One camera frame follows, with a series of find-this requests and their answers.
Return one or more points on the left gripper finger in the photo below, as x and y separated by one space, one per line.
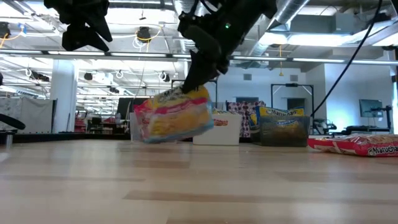
101 26
81 35

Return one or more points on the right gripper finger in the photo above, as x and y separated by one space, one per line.
202 71

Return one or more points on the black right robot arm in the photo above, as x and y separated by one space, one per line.
252 15

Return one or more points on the red Maruchan ramen packet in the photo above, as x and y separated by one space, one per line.
348 148

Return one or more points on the black ceiling-mounted device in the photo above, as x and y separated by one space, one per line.
143 33

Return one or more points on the long ceiling light strip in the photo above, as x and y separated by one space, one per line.
136 54

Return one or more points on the white square column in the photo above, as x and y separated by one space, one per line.
63 90

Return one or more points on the floral patterned cloth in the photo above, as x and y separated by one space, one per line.
245 109

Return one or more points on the white plastic bin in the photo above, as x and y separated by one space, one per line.
230 133

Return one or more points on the black ceiling spotlight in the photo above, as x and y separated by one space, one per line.
3 29

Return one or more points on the grey partition curtain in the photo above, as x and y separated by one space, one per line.
37 112

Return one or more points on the clear plastic bin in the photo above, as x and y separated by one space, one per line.
132 130

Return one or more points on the dark translucent plastic bin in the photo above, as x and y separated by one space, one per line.
298 138

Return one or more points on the dark desk equipment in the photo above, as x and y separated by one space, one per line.
325 126

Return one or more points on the dark office desk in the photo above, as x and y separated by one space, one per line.
370 128

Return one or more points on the grey wall vent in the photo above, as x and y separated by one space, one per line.
247 77
293 78

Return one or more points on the large silver spiral duct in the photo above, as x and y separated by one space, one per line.
182 3

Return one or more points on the slanted silver spiral duct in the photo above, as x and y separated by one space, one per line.
289 11

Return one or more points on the black metal workstation frame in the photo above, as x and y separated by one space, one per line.
292 84

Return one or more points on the black aluminium table frame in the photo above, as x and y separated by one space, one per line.
62 137

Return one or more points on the grey rectangular air duct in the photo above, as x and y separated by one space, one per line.
320 24

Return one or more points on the wall-side computer monitor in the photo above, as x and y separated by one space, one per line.
370 108

